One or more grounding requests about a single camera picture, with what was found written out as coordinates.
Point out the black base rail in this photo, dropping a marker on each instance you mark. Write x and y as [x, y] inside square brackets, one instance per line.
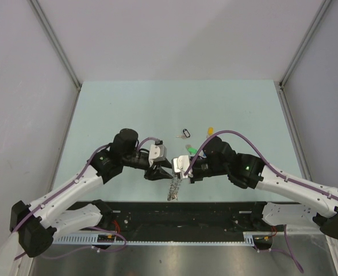
[197, 222]

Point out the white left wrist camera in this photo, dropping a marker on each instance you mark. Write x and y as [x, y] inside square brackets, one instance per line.
[157, 153]

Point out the black tag key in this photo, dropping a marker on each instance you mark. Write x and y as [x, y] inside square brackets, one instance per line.
[184, 135]

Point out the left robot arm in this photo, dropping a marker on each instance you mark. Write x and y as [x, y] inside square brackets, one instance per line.
[39, 223]

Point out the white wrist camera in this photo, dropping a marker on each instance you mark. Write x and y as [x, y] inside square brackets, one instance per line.
[157, 153]
[180, 165]

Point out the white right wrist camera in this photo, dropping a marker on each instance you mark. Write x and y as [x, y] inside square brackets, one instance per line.
[180, 165]

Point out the aluminium frame post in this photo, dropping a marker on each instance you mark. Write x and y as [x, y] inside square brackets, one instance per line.
[55, 42]
[306, 40]

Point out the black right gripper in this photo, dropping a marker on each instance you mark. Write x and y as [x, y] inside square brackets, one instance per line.
[195, 178]

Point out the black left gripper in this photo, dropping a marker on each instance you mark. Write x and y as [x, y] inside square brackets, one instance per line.
[158, 172]

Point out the metal disc with keyrings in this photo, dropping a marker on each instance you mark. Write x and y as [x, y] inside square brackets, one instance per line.
[174, 186]

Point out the aluminium frame post right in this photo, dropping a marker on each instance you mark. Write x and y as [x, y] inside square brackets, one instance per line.
[306, 40]

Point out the aluminium frame post left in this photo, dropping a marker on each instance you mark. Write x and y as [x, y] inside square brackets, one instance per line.
[55, 42]

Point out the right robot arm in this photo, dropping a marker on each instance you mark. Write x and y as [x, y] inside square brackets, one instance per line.
[319, 203]

